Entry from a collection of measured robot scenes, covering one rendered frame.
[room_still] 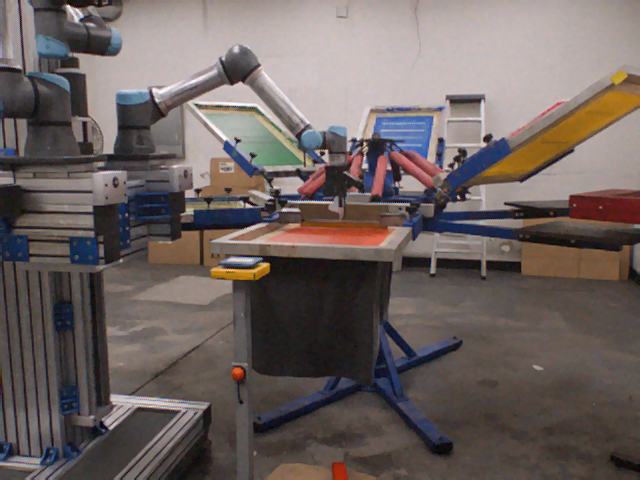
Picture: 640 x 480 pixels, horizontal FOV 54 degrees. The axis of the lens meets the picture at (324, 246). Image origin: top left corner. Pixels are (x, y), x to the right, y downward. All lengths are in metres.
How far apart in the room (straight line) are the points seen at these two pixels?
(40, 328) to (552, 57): 5.41
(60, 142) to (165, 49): 5.56
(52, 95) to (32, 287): 0.67
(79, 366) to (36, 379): 0.14
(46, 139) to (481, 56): 5.19
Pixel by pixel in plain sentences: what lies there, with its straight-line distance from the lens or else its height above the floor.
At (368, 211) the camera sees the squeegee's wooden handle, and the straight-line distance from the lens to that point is 2.44.
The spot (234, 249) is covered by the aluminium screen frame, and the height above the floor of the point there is 0.97.
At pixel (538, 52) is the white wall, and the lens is 6.59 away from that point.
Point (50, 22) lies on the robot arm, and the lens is 1.69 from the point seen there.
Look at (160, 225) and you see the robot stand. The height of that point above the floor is 1.00.
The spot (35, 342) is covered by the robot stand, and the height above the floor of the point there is 0.64.
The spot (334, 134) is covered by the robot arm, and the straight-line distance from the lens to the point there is 2.43.
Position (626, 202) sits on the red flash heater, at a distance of 2.44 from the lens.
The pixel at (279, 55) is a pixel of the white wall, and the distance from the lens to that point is 6.91.
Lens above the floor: 1.30
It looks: 9 degrees down
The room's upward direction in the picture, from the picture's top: straight up
